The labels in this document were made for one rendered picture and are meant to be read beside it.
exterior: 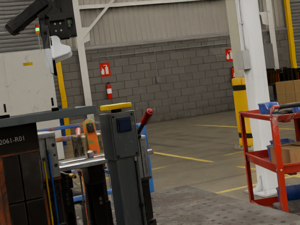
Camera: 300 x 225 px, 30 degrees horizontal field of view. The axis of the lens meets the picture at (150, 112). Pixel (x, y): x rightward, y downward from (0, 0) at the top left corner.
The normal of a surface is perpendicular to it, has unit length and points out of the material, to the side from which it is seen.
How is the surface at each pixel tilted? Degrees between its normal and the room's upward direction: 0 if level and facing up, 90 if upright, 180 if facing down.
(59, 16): 90
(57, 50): 57
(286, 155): 90
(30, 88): 90
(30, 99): 90
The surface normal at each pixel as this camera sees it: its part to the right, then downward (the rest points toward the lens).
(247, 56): 0.38, 0.00
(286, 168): 0.11, 0.04
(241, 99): -0.90, 0.14
